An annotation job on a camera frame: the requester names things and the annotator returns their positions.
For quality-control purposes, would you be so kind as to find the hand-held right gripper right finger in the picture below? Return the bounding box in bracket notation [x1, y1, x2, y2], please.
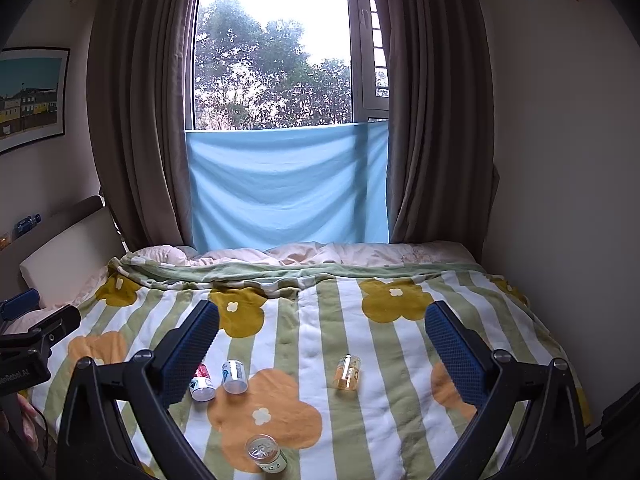
[425, 301, 588, 480]

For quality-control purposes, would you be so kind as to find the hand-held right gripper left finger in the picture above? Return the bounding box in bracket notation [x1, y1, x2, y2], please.
[56, 300, 221, 480]

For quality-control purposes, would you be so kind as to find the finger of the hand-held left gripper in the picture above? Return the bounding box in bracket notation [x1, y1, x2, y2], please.
[0, 288, 42, 322]

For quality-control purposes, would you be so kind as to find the red white can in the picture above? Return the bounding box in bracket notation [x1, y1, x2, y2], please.
[189, 363, 217, 402]

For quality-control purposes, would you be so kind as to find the blue white can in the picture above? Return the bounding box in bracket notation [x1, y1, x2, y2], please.
[221, 359, 249, 395]

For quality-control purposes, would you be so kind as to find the person's left hand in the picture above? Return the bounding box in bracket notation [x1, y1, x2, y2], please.
[14, 393, 42, 452]

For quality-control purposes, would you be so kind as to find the white pillow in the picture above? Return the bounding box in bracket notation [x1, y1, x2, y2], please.
[19, 207, 124, 309]

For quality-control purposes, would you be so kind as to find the blue bottle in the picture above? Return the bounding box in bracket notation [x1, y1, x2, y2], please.
[13, 213, 44, 237]

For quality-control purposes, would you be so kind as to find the wooden headboard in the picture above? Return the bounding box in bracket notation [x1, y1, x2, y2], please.
[0, 195, 127, 306]

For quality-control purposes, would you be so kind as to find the striped floral blanket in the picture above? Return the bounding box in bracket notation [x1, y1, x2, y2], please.
[25, 251, 592, 480]

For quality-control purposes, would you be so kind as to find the pink duvet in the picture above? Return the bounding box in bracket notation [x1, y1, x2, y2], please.
[127, 241, 477, 268]

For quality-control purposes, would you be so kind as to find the dark object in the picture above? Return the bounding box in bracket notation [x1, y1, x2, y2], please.
[584, 389, 640, 480]

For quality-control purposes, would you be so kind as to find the light blue cloth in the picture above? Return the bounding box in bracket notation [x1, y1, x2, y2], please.
[184, 121, 391, 254]

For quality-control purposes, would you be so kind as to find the framed picture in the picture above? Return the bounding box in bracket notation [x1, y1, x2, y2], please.
[0, 47, 71, 155]

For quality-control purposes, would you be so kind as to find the brown curtain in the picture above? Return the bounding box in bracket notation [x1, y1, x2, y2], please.
[86, 0, 207, 254]
[369, 0, 501, 261]

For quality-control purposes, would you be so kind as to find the window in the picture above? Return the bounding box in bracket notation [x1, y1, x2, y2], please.
[191, 0, 392, 132]

